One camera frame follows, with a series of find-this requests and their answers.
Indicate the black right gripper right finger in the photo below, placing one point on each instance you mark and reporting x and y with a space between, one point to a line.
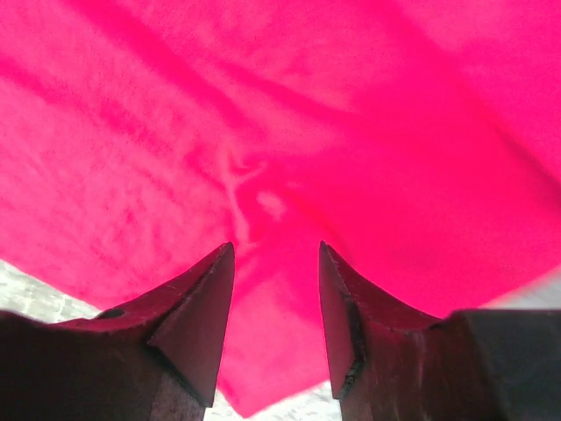
389 361

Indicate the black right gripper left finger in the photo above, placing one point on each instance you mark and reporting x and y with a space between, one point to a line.
155 357

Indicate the red t shirt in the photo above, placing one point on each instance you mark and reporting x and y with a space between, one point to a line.
421 139

